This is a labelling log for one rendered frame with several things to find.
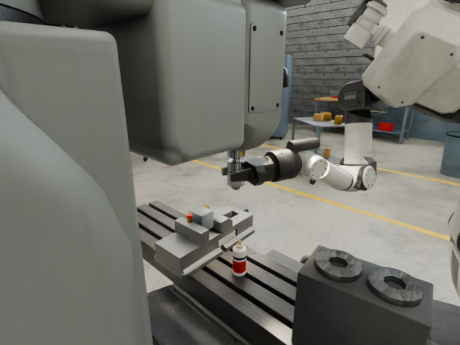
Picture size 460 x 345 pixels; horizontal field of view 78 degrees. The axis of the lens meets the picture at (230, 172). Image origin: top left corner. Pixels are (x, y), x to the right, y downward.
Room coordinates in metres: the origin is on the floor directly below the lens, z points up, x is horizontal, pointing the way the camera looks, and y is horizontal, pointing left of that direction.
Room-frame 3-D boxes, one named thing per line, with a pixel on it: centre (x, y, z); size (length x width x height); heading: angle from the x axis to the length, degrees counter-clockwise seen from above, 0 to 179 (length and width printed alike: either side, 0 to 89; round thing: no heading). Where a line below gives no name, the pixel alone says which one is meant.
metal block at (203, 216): (0.81, 0.09, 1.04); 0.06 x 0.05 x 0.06; 49
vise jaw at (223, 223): (0.86, 0.06, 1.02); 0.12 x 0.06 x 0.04; 49
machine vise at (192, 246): (0.84, 0.07, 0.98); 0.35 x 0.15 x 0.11; 139
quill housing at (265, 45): (0.71, -0.01, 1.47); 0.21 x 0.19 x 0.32; 47
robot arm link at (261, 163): (0.75, -0.10, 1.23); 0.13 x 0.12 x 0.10; 25
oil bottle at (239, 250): (0.69, -0.03, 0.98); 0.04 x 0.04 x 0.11
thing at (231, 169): (0.71, -0.02, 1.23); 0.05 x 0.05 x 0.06
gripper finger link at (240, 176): (0.68, -0.03, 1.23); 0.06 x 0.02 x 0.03; 115
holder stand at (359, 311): (0.44, -0.26, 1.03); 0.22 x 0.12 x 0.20; 54
